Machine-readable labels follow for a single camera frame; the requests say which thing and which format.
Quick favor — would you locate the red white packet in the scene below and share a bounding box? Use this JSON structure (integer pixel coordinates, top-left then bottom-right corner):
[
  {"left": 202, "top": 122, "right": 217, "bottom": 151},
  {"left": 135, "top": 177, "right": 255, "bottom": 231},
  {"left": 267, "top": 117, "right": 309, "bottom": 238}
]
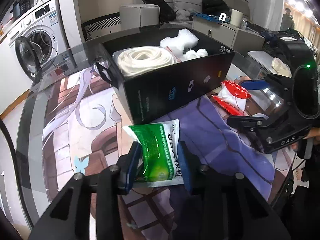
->
[{"left": 213, "top": 80, "right": 251, "bottom": 116}]

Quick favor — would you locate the green white packet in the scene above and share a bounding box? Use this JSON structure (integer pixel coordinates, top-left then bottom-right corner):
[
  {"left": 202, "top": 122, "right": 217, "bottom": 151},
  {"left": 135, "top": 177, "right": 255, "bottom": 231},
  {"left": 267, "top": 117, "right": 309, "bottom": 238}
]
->
[{"left": 123, "top": 119, "right": 184, "bottom": 188}]

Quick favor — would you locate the white rope coil bag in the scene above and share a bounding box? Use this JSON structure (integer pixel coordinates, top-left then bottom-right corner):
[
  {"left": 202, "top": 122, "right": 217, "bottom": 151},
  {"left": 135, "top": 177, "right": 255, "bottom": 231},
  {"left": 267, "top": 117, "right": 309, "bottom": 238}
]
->
[{"left": 112, "top": 46, "right": 181, "bottom": 77}]

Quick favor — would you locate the white plush toy blue ear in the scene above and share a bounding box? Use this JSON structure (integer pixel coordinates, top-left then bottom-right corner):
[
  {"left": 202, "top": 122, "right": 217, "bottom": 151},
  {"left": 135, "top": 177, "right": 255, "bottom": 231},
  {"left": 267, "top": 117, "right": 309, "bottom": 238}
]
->
[{"left": 184, "top": 48, "right": 208, "bottom": 61}]

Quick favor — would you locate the operator hand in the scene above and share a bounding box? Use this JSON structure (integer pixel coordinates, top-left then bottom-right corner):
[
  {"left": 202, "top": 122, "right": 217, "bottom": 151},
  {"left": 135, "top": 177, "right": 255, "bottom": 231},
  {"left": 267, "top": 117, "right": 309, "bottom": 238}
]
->
[{"left": 305, "top": 127, "right": 320, "bottom": 140}]

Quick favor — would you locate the beige drawer cabinet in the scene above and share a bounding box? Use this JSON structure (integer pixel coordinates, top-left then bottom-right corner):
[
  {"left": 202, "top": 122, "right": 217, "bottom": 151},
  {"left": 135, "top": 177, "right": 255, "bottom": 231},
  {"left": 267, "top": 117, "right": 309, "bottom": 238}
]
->
[{"left": 192, "top": 16, "right": 265, "bottom": 56}]

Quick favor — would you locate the anime print table mat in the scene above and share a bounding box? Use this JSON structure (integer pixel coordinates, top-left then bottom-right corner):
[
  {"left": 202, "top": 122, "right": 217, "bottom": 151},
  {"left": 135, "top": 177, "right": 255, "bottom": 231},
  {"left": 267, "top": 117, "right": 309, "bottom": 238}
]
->
[{"left": 41, "top": 62, "right": 298, "bottom": 240}]

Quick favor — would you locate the cream cylinder cup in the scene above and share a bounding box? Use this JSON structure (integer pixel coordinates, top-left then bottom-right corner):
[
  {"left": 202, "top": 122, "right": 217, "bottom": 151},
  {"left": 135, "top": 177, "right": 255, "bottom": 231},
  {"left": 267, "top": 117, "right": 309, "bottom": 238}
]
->
[{"left": 230, "top": 9, "right": 243, "bottom": 28}]

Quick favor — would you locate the person in background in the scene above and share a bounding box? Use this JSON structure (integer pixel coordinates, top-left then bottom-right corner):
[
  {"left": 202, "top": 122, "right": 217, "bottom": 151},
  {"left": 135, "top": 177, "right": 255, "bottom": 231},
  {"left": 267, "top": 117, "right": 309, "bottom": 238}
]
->
[{"left": 280, "top": 8, "right": 295, "bottom": 31}]

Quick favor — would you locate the black storage box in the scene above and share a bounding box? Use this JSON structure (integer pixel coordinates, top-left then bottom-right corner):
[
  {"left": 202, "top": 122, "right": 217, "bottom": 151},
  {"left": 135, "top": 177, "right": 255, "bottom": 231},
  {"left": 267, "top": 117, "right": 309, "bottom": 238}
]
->
[{"left": 98, "top": 25, "right": 235, "bottom": 125}]

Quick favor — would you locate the blue tray on cabinet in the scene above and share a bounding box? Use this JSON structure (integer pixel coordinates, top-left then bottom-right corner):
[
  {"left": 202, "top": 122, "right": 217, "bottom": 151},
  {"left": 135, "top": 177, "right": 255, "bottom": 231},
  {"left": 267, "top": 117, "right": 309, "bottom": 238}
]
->
[{"left": 191, "top": 12, "right": 231, "bottom": 24}]

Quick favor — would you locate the black jacket on sofa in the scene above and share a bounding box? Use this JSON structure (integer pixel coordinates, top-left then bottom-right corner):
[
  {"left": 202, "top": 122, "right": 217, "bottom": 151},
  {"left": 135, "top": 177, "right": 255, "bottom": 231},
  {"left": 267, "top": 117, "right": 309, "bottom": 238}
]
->
[{"left": 202, "top": 0, "right": 231, "bottom": 17}]

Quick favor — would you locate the black backpack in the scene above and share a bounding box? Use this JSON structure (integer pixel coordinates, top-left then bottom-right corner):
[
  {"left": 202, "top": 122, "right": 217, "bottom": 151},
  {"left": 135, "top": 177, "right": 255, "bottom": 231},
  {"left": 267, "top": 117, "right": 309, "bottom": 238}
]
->
[{"left": 141, "top": 0, "right": 176, "bottom": 23}]

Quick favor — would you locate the black white patterned rug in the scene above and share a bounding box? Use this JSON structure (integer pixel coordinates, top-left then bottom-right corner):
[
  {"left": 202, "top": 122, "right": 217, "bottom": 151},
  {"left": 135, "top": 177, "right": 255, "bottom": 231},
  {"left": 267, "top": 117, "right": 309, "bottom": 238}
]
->
[{"left": 81, "top": 12, "right": 121, "bottom": 41}]

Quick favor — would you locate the white washing machine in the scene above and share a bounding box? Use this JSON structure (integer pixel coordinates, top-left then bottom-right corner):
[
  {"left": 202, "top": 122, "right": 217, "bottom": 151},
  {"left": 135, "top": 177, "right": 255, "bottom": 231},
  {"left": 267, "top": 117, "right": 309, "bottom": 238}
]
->
[{"left": 1, "top": 0, "right": 68, "bottom": 80}]

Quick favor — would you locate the black pressure cooker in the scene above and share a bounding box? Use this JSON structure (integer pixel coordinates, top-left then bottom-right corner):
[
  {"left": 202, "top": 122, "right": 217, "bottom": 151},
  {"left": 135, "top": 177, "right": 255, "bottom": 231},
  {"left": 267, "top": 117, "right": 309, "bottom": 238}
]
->
[{"left": 10, "top": 0, "right": 34, "bottom": 20}]

